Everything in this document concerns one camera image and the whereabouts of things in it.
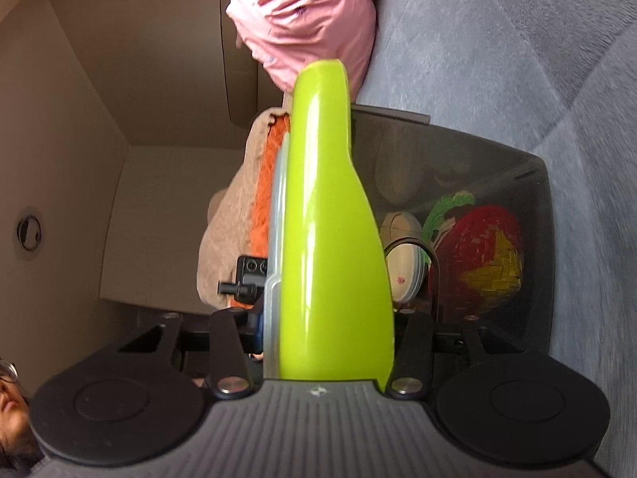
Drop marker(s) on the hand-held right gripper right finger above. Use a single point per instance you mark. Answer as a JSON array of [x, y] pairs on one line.
[[415, 348]]

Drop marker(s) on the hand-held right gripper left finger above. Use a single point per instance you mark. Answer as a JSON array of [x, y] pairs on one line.
[[258, 331]]

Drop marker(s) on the green box lid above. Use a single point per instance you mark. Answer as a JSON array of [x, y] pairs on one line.
[[328, 234]]

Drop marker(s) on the crochet doll with green sweater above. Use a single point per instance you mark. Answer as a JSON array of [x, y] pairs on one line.
[[477, 254]]

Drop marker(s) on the grey transparent storage box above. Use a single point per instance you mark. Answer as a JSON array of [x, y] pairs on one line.
[[532, 259]]

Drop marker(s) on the beige crumpled sheet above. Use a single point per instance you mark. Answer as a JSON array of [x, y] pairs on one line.
[[229, 224]]

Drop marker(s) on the orange knitted blanket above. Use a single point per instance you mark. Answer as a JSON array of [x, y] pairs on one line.
[[266, 194]]

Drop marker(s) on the round recessed light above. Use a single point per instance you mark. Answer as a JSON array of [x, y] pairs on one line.
[[29, 233]]

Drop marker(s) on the person's head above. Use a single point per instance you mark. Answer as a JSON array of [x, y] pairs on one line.
[[12, 408]]

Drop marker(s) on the pink quilt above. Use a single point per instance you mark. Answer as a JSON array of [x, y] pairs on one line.
[[308, 15]]

